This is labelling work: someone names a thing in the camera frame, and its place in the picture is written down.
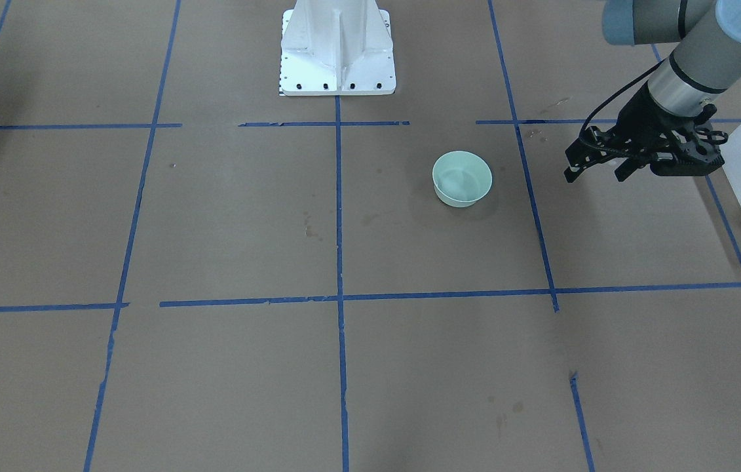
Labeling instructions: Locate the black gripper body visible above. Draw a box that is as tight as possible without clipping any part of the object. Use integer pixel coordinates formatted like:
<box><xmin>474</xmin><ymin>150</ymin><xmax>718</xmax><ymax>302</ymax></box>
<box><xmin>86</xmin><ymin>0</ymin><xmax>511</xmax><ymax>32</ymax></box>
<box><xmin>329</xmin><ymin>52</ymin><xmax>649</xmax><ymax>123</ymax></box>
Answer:
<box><xmin>580</xmin><ymin>85</ymin><xmax>698</xmax><ymax>159</ymax></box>

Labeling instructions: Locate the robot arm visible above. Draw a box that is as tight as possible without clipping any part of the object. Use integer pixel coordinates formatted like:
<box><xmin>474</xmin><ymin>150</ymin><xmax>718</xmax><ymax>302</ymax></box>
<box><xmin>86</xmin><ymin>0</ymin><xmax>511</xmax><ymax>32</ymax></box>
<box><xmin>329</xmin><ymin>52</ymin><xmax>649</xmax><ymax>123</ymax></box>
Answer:
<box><xmin>564</xmin><ymin>1</ymin><xmax>741</xmax><ymax>183</ymax></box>

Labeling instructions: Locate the mint green bowl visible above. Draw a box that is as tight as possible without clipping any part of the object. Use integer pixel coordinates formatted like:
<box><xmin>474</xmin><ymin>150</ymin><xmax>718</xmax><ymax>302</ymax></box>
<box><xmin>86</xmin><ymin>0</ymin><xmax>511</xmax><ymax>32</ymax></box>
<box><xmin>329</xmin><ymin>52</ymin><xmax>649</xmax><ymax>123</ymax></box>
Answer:
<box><xmin>431</xmin><ymin>150</ymin><xmax>493</xmax><ymax>208</ymax></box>

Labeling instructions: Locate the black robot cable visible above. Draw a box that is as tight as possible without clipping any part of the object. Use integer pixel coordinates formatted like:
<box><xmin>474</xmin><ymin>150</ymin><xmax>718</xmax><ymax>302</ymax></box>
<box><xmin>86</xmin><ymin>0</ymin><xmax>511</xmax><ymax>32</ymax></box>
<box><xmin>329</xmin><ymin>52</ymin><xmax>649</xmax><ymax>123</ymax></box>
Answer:
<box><xmin>579</xmin><ymin>59</ymin><xmax>666</xmax><ymax>148</ymax></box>

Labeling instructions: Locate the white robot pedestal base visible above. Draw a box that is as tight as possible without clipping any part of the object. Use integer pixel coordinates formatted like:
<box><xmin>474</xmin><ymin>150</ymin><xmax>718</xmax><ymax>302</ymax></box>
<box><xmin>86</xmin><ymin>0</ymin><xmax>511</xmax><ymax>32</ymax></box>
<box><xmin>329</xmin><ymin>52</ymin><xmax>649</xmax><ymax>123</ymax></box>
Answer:
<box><xmin>278</xmin><ymin>1</ymin><xmax>397</xmax><ymax>96</ymax></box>

